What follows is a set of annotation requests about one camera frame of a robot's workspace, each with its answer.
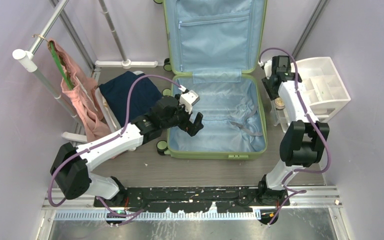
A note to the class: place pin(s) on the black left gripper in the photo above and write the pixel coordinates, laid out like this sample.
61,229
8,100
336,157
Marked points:
190,127

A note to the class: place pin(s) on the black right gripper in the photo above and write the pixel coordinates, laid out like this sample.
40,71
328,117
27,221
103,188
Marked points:
272,93

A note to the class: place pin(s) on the white plastic drawer organizer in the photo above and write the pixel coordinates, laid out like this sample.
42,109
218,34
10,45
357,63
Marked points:
322,87

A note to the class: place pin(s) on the green ribbed hard-shell suitcase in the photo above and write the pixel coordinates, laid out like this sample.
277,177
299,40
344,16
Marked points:
213,49

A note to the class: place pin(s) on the white perforated plastic basket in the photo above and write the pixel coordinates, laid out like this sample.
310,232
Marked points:
112,98

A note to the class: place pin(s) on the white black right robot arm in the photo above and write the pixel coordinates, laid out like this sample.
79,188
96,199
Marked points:
303,142

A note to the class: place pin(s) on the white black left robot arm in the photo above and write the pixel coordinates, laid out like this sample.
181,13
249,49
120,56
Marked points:
73,167

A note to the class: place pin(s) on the pink cloth garment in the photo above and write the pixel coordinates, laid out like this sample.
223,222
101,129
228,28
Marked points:
82,97

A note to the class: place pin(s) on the green clothes hanger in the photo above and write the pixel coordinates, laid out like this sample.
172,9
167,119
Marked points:
60,64

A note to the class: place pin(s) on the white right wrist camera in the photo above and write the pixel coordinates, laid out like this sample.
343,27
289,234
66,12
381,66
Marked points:
267,68

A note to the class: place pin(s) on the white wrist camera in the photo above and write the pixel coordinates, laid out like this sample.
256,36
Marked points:
188,98
267,68

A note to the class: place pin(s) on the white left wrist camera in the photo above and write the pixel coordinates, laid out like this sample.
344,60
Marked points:
188,98

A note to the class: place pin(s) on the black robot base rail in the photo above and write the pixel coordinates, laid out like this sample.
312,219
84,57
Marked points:
199,200

